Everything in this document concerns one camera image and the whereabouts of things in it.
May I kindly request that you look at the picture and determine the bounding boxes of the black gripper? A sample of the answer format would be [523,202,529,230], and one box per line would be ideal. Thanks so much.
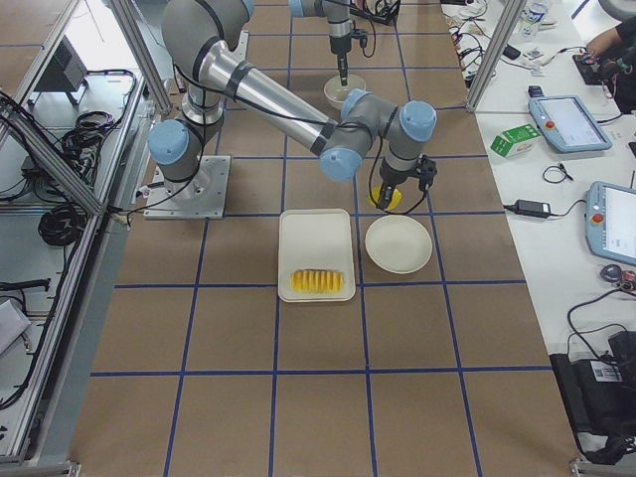
[336,51,349,84]
[376,167,417,209]

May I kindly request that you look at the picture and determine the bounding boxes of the yellow lemon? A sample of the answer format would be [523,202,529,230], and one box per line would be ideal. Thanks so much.
[368,186,402,211]

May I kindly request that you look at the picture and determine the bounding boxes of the white bowl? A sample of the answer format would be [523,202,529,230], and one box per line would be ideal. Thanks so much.
[323,74,367,110]

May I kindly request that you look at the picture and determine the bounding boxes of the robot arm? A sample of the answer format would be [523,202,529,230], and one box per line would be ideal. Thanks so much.
[288,0,368,86]
[149,1,437,212]

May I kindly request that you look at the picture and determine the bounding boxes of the cream round plate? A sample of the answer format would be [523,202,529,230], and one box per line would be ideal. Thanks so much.
[365,216,432,274]

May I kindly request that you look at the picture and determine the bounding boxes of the white rectangular tray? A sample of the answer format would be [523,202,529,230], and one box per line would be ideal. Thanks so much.
[277,209,356,303]

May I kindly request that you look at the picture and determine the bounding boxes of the sliced yellow fruit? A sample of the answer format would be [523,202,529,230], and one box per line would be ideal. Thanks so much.
[290,269,345,294]

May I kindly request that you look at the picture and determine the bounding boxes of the black power adapter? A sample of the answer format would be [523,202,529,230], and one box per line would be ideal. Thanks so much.
[515,199,552,219]

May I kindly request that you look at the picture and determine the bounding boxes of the green white box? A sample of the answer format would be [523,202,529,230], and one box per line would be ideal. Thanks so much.
[490,123,541,158]

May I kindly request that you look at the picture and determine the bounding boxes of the blue teach pendant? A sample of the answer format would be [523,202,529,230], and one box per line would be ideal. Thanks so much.
[528,95,612,153]
[585,181,635,265]

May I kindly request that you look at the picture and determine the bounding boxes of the aluminium frame post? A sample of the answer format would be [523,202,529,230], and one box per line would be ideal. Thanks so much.
[464,0,518,114]

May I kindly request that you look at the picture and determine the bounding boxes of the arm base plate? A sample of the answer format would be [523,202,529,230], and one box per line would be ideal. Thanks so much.
[142,155,232,220]

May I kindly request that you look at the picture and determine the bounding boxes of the aluminium frame rail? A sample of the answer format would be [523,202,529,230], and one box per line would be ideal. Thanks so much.
[1,92,105,216]

